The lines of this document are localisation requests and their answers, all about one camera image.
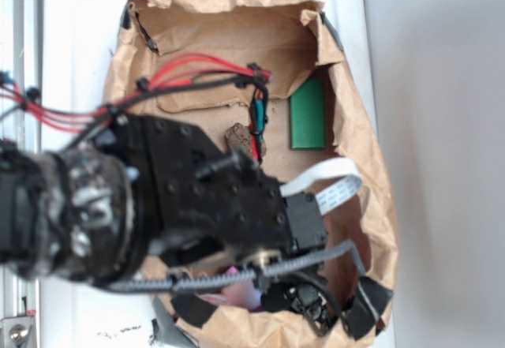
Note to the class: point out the green rectangular block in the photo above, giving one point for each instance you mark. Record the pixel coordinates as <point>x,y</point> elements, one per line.
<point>307,118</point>

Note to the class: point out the brown rough rock chunk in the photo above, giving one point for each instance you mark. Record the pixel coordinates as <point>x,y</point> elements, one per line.
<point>244,143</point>

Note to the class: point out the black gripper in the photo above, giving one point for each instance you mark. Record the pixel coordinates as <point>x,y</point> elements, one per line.
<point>194,205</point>

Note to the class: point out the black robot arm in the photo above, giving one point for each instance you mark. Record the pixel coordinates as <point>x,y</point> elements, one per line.
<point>60,211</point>

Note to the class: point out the pink plush bunny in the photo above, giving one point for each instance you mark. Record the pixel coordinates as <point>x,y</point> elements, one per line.
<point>242,295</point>

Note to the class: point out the aluminium frame rail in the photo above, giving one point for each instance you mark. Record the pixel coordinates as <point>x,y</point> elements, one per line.
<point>21,57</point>

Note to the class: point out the grey toothed gripper finger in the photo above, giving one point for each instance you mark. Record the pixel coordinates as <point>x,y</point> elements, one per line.
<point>300,289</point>

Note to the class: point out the brown paper bag liner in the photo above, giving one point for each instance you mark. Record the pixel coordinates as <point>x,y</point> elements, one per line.
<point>291,39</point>

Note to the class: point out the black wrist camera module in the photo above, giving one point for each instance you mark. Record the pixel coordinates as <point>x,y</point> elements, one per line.
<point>306,223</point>

